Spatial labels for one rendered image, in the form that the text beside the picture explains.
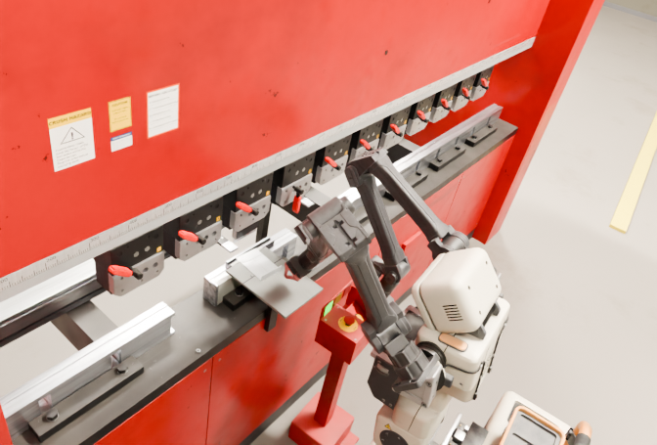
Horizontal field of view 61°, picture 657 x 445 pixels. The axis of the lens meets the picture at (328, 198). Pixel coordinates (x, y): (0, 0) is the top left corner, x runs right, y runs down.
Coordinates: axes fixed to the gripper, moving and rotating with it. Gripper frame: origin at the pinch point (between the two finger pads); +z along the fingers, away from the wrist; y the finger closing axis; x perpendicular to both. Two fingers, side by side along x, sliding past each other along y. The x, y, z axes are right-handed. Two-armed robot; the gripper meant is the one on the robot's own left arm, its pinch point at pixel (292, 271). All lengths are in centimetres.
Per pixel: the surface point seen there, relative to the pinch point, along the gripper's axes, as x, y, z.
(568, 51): -11, -214, -27
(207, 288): -11.7, 15.1, 22.2
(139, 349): -7.3, 43.8, 22.3
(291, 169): -26.1, -13.0, -12.9
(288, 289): 4.0, 1.1, 5.6
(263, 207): -21.3, -1.7, -4.5
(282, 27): -50, -1, -54
